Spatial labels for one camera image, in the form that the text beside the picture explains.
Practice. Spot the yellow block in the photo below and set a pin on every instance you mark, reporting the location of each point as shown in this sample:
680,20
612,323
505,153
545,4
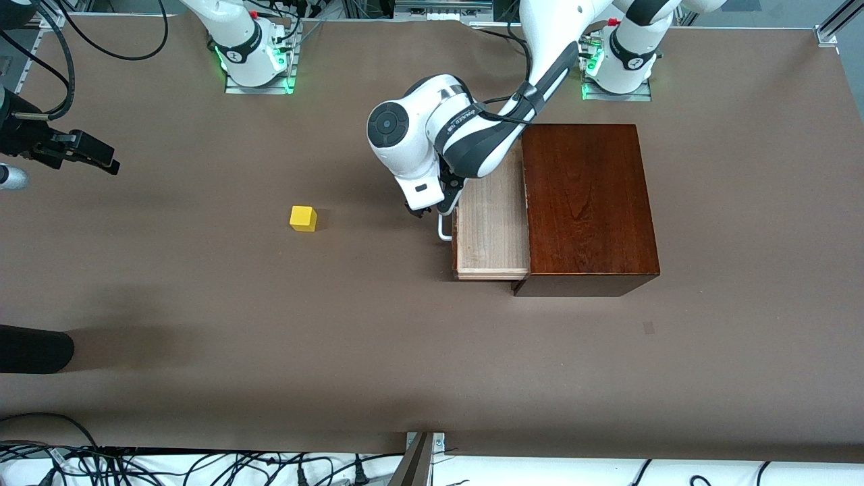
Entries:
302,219

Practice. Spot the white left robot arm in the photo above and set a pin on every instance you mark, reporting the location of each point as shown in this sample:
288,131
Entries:
422,145

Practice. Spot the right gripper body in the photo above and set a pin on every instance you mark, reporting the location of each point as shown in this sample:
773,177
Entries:
27,138

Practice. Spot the aluminium profile bar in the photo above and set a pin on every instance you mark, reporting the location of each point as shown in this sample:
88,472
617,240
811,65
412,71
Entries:
415,466

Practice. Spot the silver power strip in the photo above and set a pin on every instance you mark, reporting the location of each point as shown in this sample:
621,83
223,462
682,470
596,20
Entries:
439,10

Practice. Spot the small metal bracket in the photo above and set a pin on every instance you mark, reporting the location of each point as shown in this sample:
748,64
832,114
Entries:
439,442

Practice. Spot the black ribbed foam cylinder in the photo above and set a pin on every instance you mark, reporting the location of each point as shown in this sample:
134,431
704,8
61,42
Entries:
34,349

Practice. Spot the aluminium frame corner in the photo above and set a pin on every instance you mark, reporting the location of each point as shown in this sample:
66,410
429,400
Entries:
827,35
48,15

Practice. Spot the dark brown wooden cabinet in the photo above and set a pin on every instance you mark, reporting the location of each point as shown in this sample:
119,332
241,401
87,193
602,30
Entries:
587,202

